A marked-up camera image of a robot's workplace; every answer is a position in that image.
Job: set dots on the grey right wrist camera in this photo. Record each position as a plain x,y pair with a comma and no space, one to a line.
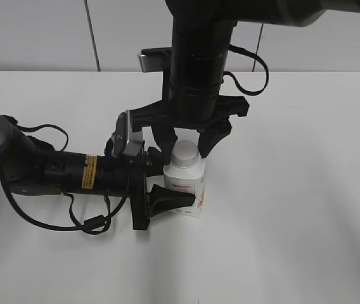
155,59

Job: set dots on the white yili changqing bottle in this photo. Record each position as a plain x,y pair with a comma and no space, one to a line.
190,180

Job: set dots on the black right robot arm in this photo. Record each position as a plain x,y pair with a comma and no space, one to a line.
193,69

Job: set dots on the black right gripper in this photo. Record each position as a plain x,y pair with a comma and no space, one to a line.
162,120

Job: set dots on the white bottle cap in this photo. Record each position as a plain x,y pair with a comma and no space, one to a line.
184,154

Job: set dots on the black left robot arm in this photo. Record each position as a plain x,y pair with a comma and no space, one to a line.
32,167

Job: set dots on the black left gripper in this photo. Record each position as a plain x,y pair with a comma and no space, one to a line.
133,172

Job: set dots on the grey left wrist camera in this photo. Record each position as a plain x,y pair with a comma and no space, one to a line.
125,141

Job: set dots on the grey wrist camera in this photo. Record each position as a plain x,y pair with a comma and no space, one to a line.
155,59
125,141

